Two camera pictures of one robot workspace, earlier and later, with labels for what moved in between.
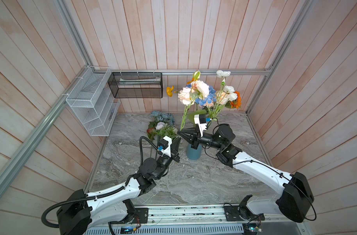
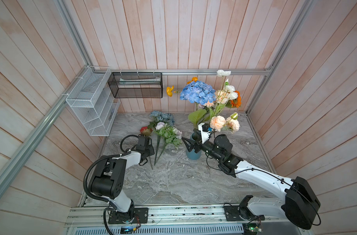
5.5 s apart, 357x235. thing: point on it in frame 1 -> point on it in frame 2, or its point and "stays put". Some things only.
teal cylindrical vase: (192, 153) stays put
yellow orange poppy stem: (169, 90) stays put
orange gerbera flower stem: (237, 103) stays put
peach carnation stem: (188, 96) -> (218, 122)
